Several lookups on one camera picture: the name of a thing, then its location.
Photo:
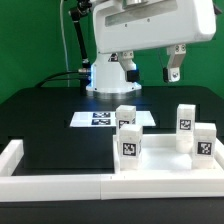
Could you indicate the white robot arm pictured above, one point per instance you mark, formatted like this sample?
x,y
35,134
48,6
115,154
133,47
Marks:
x,y
107,78

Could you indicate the white sheet with markers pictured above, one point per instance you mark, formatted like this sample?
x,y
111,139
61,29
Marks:
x,y
107,119

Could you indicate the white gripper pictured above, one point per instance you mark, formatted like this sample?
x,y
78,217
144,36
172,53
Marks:
x,y
153,24

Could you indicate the white square table top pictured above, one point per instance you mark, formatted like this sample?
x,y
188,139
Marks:
x,y
158,154

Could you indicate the white U-shaped fence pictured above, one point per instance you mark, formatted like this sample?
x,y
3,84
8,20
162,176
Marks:
x,y
158,184

